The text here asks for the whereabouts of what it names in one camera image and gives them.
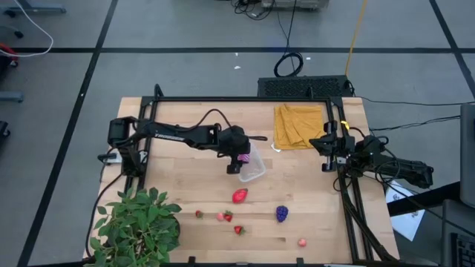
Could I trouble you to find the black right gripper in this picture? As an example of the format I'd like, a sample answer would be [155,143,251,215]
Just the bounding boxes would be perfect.
[309,119,358,174]

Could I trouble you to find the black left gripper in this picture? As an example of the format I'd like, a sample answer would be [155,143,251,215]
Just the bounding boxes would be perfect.
[217,125,269,176]

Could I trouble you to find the clear plastic tupperware container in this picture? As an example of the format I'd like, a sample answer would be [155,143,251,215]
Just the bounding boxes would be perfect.
[238,142,267,183]

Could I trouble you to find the large red toy strawberry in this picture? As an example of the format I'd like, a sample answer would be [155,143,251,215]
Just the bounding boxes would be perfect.
[232,188,249,205]

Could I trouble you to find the purple toy grape bunch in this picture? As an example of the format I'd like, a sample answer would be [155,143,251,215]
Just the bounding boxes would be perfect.
[275,205,289,224]

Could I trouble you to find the mustard yellow folded cloth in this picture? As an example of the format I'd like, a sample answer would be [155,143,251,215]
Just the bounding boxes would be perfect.
[273,103,326,151]

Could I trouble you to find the black perforated computer case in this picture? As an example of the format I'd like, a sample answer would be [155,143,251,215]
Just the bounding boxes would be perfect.
[257,75,354,99]

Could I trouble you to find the white paper sheet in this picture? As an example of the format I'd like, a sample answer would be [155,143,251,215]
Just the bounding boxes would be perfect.
[384,179,427,243]

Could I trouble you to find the green leafy potted plant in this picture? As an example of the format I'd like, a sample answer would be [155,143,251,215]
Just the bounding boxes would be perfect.
[88,187,183,267]

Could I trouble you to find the grey device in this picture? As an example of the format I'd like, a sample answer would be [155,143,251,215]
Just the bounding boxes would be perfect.
[261,0,330,10]

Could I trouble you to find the grey monitor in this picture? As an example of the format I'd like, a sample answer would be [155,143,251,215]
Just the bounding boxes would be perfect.
[459,102,475,208]

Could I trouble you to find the grey desk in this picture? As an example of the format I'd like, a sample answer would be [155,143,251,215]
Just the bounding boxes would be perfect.
[440,199,475,267]

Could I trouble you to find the black keyboard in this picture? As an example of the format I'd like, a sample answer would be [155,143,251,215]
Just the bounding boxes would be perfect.
[450,232,475,267]

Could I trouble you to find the grey floor bar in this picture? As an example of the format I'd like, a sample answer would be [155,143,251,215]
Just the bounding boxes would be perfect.
[0,90,25,105]

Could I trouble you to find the grey table foot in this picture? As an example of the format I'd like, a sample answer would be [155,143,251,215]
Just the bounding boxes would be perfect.
[4,0,68,18]

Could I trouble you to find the red object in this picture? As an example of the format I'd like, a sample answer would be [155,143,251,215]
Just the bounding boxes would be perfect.
[0,42,20,68]

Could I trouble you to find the black coiled cable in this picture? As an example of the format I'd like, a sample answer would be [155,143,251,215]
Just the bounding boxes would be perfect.
[273,0,305,79]

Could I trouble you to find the black cable bundle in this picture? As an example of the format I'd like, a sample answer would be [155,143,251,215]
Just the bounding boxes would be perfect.
[335,174,400,265]

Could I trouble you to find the black floor cable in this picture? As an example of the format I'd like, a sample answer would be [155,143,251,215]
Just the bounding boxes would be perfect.
[369,115,462,132]
[356,94,475,107]

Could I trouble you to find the yellow cable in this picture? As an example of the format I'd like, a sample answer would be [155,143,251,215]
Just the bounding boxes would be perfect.
[344,0,369,77]

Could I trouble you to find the grey left arm base plate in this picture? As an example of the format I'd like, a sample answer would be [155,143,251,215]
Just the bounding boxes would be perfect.
[98,151,122,165]

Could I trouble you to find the tangle of black cables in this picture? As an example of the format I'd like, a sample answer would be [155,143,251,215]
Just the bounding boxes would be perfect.
[230,0,274,22]

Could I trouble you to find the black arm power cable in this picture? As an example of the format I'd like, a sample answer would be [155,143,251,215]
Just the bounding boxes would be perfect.
[85,171,127,260]

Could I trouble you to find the white cable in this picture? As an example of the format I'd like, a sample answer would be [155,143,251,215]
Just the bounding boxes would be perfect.
[0,0,55,59]

